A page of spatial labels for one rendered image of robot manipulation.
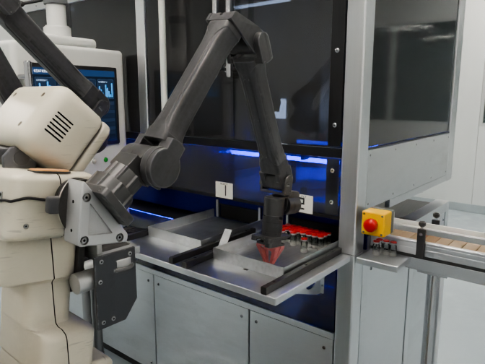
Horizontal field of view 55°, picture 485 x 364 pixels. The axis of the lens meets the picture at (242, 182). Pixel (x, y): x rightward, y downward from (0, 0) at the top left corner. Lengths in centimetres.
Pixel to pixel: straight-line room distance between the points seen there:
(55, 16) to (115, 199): 122
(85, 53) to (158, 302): 110
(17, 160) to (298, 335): 112
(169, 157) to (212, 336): 122
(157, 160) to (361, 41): 76
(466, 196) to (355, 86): 481
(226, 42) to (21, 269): 61
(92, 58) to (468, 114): 483
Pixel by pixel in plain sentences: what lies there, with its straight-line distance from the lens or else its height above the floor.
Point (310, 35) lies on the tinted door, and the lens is 151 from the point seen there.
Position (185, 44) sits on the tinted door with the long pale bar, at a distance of 186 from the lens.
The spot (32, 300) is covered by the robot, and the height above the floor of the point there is 97.
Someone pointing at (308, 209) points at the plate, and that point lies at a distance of 153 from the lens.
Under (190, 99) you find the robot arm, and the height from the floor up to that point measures 136.
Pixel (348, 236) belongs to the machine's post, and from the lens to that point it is 148.
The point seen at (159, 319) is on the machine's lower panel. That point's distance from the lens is 223.
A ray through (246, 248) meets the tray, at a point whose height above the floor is 88.
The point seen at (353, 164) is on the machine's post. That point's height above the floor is 117.
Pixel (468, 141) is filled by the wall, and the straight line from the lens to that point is 606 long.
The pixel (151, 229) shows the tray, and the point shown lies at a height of 91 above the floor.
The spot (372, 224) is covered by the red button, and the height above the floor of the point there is 100.
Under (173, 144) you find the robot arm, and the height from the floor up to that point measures 128.
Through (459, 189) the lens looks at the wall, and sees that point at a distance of 615.
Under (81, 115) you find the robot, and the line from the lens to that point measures 97.
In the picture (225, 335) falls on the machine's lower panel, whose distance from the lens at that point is 195.
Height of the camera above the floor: 137
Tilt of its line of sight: 11 degrees down
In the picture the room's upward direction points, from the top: straight up
